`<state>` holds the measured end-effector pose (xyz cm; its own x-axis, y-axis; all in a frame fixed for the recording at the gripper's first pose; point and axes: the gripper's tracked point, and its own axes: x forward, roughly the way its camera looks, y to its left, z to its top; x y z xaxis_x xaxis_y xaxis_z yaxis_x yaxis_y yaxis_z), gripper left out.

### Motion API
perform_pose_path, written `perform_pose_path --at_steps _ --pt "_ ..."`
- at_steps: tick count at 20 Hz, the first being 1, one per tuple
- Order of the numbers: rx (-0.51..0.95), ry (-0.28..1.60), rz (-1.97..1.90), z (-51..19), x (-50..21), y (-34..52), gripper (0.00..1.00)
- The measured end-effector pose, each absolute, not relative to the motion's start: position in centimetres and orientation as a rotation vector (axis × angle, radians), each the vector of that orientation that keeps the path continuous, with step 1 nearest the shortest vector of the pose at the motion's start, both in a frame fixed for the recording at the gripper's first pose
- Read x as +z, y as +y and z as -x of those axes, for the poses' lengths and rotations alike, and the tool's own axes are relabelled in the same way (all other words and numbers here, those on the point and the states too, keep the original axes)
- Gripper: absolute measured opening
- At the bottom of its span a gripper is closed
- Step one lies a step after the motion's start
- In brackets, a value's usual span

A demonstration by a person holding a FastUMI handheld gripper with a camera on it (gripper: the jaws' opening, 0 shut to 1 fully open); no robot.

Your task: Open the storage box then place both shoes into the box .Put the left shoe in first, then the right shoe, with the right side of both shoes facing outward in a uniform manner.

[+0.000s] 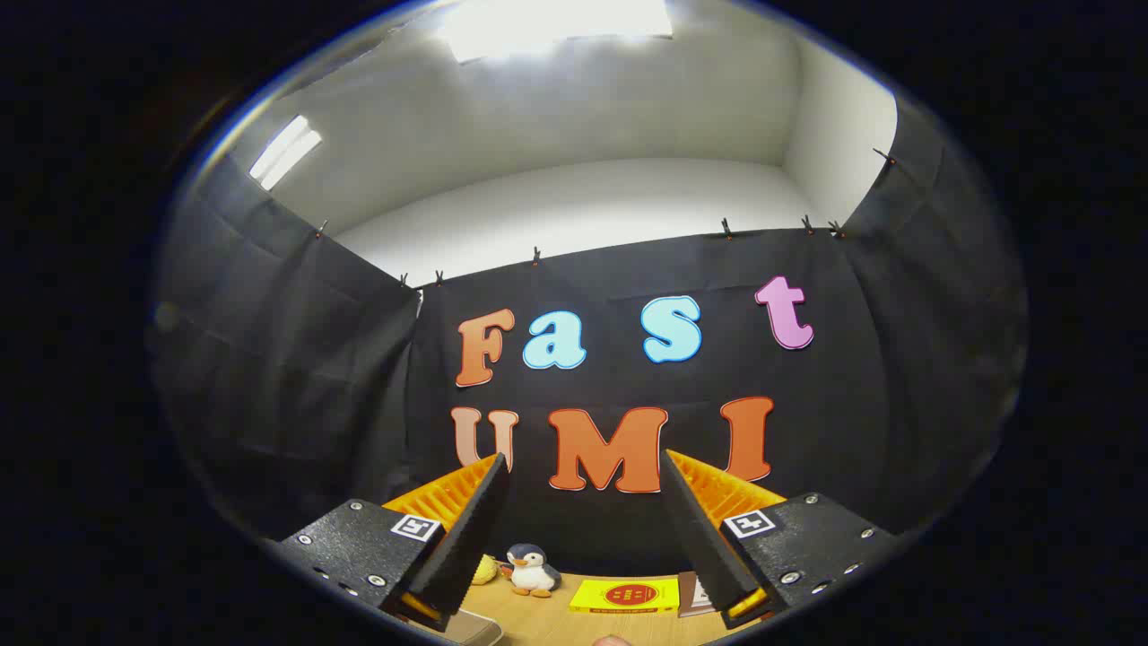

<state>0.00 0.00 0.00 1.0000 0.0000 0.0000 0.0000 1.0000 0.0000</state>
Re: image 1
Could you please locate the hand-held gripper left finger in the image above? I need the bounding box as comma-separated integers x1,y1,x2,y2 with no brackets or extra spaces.
280,453,511,632

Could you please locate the yellow book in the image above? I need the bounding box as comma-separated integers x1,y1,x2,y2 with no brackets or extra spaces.
570,579,680,615

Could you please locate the row of black cloth clips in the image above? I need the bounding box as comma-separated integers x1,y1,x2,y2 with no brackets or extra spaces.
314,148,898,288

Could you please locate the ceiling light panel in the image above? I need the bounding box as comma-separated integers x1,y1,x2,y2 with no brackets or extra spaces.
444,0,674,64
249,115,323,191

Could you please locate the penguin plush toy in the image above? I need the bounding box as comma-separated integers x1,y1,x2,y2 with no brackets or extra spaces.
505,543,563,599

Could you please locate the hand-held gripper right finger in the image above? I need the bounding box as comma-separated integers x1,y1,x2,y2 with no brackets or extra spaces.
660,447,900,631

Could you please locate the brown cover book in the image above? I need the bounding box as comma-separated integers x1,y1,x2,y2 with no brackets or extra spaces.
677,571,718,618

